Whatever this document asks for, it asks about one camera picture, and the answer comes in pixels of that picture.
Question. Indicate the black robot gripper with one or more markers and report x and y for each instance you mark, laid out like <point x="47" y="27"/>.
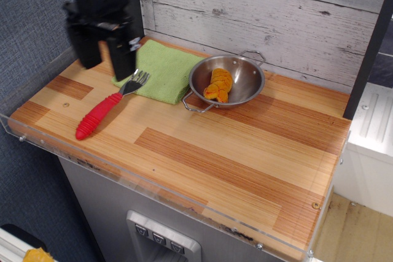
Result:
<point x="91" y="20"/>

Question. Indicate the red handled metal fork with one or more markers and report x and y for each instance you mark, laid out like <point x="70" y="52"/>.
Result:
<point x="92" y="120"/>

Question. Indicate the green folded cloth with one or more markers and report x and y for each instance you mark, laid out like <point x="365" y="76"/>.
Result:
<point x="169" y="70"/>

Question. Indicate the orange knitted toy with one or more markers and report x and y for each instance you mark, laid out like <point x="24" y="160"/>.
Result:
<point x="220" y="85"/>

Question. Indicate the silver dispenser panel with buttons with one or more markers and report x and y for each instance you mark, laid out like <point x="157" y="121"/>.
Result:
<point x="153" y="241"/>

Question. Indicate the yellow object at corner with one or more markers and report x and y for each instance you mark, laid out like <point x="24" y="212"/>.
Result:
<point x="37" y="255"/>

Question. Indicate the white ribbed cabinet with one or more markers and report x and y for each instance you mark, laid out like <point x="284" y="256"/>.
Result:
<point x="364" y="171"/>

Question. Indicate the dark left vertical post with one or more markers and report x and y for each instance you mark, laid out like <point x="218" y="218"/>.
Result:
<point x="135" y="11"/>

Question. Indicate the dark vertical post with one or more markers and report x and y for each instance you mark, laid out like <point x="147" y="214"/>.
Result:
<point x="372" y="50"/>
<point x="135" y="11"/>

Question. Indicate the steel two-handled bowl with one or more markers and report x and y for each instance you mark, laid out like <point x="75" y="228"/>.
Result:
<point x="246" y="71"/>

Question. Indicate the dark right vertical post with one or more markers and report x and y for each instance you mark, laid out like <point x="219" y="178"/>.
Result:
<point x="372" y="50"/>

